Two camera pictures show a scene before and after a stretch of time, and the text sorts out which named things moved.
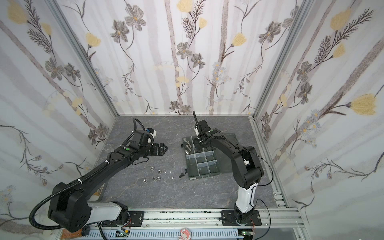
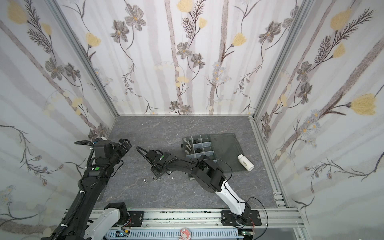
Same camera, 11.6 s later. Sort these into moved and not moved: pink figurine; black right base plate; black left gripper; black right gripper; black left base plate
Moved: black left gripper; black right gripper
Not moved: black left base plate; black right base plate; pink figurine
